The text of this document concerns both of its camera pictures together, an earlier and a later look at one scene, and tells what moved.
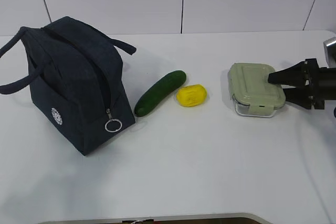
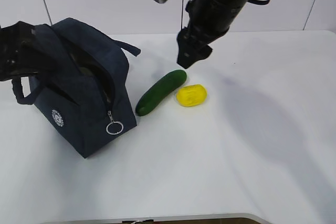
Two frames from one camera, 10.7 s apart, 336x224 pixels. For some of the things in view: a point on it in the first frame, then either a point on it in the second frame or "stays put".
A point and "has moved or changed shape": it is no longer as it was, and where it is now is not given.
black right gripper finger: [296, 74] -> [204, 52]
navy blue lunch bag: [76, 86] has moved or changed shape
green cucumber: [159, 91] stays put
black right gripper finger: [300, 96] -> [189, 49]
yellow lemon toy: [191, 95] stays put
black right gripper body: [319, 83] -> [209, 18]
